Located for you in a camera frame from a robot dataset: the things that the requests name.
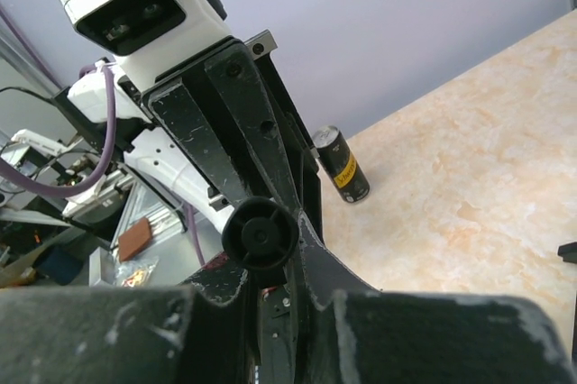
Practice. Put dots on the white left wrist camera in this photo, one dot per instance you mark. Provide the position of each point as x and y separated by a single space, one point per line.
148 38

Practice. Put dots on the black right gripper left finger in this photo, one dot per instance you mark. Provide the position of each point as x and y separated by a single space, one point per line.
202 332

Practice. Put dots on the black white marker pen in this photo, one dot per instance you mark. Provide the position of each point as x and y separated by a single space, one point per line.
261 236

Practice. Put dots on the black yellow drink can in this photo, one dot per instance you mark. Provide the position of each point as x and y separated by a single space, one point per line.
340 164

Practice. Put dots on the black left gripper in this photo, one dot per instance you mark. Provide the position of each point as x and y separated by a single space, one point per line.
228 109

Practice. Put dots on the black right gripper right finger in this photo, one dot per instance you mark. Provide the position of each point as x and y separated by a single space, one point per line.
354 333

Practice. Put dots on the white whiteboard black frame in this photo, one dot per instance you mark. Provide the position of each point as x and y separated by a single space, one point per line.
568 252

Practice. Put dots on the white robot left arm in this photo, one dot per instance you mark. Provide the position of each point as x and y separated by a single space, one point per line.
147 151

